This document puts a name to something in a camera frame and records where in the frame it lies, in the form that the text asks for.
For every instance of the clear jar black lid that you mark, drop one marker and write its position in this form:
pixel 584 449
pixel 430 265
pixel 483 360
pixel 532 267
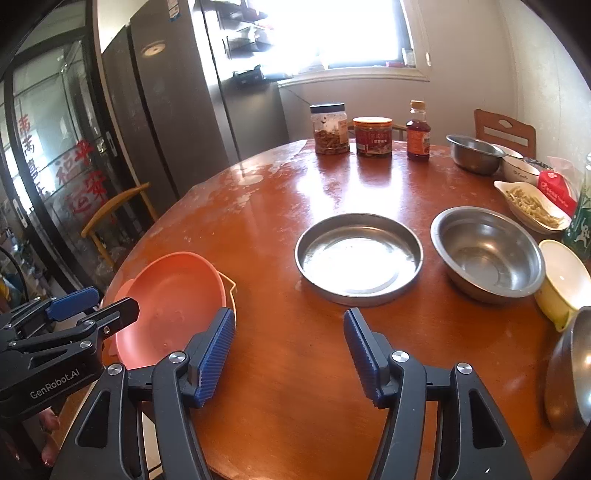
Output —
pixel 330 125

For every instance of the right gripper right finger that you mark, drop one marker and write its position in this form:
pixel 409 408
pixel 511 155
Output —
pixel 473 439

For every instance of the sauce bottle red label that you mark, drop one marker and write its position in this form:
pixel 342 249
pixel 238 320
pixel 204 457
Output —
pixel 418 132

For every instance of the white ceramic bowl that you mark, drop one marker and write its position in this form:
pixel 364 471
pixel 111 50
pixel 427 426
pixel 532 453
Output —
pixel 515 168

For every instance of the large steel bowl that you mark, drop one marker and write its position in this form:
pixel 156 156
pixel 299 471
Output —
pixel 488 256

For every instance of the steel pan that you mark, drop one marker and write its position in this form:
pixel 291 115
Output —
pixel 359 259

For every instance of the wooden chair far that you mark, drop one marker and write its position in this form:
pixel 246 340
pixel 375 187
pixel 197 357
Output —
pixel 500 129

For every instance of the red jar orange lid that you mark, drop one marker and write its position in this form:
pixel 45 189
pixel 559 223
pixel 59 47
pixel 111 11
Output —
pixel 374 136

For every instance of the orange plastic plate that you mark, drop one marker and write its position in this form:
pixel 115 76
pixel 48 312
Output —
pixel 178 295

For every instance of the person left hand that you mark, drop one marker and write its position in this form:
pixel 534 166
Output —
pixel 50 423

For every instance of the red tissue pack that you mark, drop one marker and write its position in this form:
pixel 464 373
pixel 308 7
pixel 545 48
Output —
pixel 554 186

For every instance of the grey refrigerator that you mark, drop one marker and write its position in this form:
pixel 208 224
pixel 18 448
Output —
pixel 188 89

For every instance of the small steel bowl far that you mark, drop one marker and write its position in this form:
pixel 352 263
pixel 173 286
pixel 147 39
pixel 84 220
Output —
pixel 473 155

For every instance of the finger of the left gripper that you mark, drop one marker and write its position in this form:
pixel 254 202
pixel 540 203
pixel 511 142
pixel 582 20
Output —
pixel 39 315
pixel 99 325

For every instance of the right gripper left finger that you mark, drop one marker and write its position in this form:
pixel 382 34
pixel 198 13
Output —
pixel 106 439

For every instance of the yellow plate under orange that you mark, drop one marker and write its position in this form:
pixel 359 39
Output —
pixel 228 282

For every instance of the green label plastic bottle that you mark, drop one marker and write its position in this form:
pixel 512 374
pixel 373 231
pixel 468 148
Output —
pixel 577 235

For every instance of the white dish with food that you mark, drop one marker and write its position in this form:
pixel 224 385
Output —
pixel 533 208

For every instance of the yellow white bowl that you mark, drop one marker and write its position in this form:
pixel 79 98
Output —
pixel 566 286

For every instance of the glass sliding door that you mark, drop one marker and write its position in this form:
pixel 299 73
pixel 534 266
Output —
pixel 64 164

